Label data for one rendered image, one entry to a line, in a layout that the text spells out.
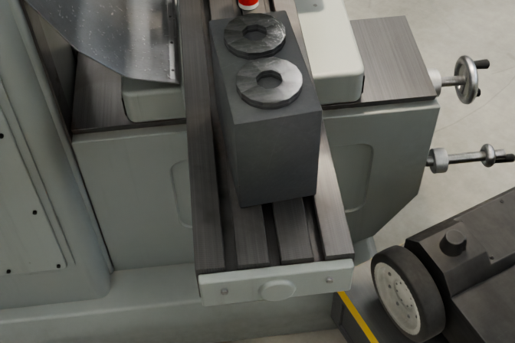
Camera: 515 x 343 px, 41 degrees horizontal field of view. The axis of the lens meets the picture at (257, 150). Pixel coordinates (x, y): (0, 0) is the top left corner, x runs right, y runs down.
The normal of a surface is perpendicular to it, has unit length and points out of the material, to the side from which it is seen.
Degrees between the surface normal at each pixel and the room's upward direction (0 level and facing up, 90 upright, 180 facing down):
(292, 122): 90
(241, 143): 90
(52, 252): 88
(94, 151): 90
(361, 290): 0
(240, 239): 0
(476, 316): 0
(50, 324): 68
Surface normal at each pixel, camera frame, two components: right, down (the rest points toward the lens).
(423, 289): 0.14, -0.31
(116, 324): 0.10, 0.45
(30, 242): 0.11, 0.73
